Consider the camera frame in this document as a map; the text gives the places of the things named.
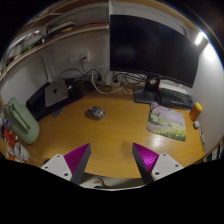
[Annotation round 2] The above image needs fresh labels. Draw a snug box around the black computer monitor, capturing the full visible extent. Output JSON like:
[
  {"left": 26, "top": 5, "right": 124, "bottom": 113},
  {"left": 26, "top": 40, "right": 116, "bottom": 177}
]
[{"left": 109, "top": 13, "right": 200, "bottom": 105}]

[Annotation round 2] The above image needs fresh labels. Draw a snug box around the wooden wall shelf unit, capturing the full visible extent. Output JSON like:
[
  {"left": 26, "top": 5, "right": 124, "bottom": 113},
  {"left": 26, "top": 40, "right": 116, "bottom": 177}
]
[{"left": 0, "top": 0, "right": 111, "bottom": 80}]

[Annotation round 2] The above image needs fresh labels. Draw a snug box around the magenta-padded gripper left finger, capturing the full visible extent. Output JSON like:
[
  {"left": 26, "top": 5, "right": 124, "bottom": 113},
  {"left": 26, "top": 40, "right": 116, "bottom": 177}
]
[{"left": 40, "top": 142, "right": 92, "bottom": 186}]

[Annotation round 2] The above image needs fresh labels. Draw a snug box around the dark grey keyboard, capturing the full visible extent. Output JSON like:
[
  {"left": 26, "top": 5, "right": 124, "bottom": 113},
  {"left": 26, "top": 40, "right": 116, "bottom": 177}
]
[{"left": 157, "top": 86, "right": 195, "bottom": 111}]

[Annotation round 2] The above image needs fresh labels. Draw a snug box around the white light bar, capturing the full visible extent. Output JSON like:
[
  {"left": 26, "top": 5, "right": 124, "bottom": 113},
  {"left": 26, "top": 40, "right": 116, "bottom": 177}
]
[{"left": 194, "top": 31, "right": 205, "bottom": 47}]

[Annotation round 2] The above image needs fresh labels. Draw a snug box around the silver mini computer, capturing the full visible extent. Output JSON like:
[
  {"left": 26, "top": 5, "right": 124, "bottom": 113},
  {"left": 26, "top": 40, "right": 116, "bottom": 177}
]
[{"left": 44, "top": 79, "right": 70, "bottom": 108}]

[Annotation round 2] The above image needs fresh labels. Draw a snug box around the small metal plate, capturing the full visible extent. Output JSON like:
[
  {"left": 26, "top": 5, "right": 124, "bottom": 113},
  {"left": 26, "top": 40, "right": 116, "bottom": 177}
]
[{"left": 50, "top": 108, "right": 64, "bottom": 118}]

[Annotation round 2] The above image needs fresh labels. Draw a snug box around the orange jar with yellow lid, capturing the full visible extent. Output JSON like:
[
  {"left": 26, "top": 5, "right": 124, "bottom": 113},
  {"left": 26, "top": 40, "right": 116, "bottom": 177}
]
[{"left": 188, "top": 101, "right": 203, "bottom": 122}]

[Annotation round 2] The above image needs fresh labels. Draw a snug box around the white power strip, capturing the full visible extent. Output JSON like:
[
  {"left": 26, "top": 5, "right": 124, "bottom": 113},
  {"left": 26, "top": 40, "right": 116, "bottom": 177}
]
[{"left": 99, "top": 70, "right": 116, "bottom": 86}]

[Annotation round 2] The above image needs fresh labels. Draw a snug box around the white cable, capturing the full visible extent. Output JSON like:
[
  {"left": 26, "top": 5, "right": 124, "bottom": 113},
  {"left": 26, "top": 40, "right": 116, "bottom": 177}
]
[{"left": 90, "top": 71, "right": 128, "bottom": 96}]

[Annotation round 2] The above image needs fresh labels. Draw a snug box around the transparent computer mouse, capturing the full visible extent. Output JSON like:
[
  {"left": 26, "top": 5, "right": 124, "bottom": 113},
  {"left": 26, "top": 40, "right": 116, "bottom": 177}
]
[{"left": 87, "top": 105, "right": 106, "bottom": 120}]

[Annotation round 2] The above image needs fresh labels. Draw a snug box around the white wall socket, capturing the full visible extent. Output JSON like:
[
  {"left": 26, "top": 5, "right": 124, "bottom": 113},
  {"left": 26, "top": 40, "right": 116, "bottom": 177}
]
[
  {"left": 78, "top": 51, "right": 92, "bottom": 64},
  {"left": 68, "top": 53, "right": 79, "bottom": 65}
]

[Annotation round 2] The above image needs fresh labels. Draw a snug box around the cherry blossom print mouse pad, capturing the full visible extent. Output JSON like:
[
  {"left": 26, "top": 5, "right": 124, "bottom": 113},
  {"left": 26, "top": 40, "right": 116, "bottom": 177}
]
[{"left": 146, "top": 101, "right": 188, "bottom": 142}]

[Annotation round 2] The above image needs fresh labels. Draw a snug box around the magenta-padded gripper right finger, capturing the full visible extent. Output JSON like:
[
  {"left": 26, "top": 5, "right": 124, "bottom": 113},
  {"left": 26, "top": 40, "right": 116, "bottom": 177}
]
[{"left": 131, "top": 142, "right": 184, "bottom": 185}]

